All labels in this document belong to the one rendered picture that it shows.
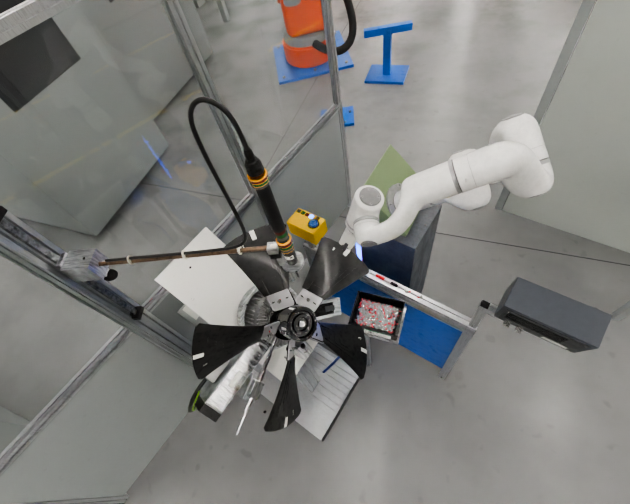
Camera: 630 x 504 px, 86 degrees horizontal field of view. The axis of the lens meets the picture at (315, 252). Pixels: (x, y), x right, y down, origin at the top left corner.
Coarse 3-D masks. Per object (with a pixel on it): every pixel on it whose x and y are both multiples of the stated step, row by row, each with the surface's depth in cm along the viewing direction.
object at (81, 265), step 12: (72, 252) 102; (84, 252) 101; (96, 252) 102; (60, 264) 99; (72, 264) 99; (84, 264) 99; (96, 264) 101; (72, 276) 102; (84, 276) 102; (96, 276) 102
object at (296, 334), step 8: (296, 304) 126; (272, 312) 121; (280, 312) 119; (288, 312) 114; (296, 312) 114; (304, 312) 116; (312, 312) 117; (272, 320) 121; (280, 320) 116; (288, 320) 112; (296, 320) 114; (304, 320) 116; (312, 320) 118; (280, 328) 116; (288, 328) 112; (296, 328) 114; (304, 328) 116; (312, 328) 117; (280, 336) 122; (288, 336) 114; (296, 336) 114; (304, 336) 116
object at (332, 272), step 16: (320, 240) 134; (320, 256) 131; (336, 256) 131; (352, 256) 132; (320, 272) 128; (336, 272) 128; (352, 272) 129; (368, 272) 131; (304, 288) 126; (320, 288) 125; (336, 288) 125
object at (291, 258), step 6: (246, 150) 67; (246, 156) 67; (252, 156) 68; (246, 162) 69; (252, 162) 69; (258, 162) 69; (246, 168) 69; (252, 168) 69; (258, 168) 69; (252, 174) 70; (258, 174) 70; (294, 252) 97; (288, 258) 97; (294, 258) 98; (294, 264) 101
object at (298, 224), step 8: (296, 216) 161; (304, 216) 161; (288, 224) 162; (296, 224) 159; (304, 224) 158; (320, 224) 157; (296, 232) 163; (304, 232) 158; (312, 232) 155; (320, 232) 159; (312, 240) 160
